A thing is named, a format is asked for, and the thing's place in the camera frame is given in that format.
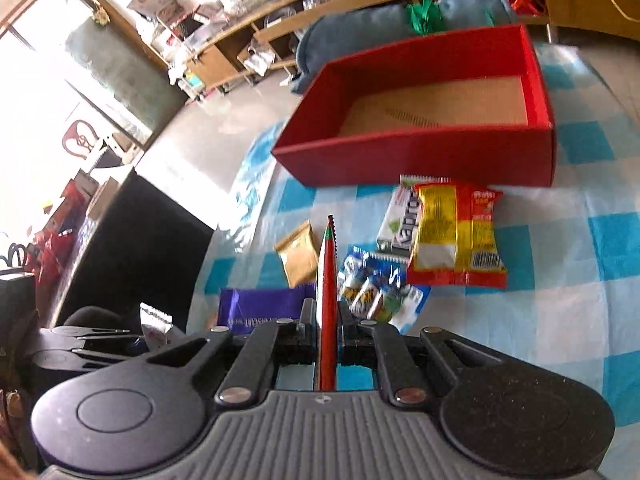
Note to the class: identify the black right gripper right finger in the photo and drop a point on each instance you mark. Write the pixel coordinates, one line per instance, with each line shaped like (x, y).
(381, 347)

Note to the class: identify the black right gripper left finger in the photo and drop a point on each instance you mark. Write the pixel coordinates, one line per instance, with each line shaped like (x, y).
(279, 354)

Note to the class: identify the purple wafer biscuit packet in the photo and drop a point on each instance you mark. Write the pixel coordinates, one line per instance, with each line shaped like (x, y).
(241, 310)

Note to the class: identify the blue snack packet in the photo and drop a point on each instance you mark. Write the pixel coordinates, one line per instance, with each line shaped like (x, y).
(375, 287)

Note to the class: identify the red white blue packet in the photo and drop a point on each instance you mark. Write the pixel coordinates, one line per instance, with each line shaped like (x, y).
(327, 309)

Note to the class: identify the gold foil snack packet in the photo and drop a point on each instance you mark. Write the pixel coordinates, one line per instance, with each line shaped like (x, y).
(299, 255)

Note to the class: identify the white Kaprons wafer packet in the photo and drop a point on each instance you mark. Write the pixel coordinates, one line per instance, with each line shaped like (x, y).
(402, 217)

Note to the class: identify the red yellow snack packet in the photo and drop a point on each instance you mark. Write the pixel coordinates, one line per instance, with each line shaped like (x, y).
(455, 242)

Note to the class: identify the black armchair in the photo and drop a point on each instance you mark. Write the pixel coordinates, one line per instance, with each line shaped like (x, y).
(145, 249)

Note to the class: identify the blue white checkered tablecloth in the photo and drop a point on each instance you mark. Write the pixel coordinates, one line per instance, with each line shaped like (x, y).
(572, 250)

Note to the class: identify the red cardboard box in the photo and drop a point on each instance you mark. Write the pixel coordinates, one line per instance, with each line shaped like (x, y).
(469, 105)

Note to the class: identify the wooden TV cabinet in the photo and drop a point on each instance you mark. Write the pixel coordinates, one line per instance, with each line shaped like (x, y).
(269, 30)

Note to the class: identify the blue rolled blanket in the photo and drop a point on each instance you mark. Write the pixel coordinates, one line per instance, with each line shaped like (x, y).
(337, 35)

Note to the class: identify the green ribbon tie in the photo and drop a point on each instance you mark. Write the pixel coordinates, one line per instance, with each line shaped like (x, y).
(425, 18)

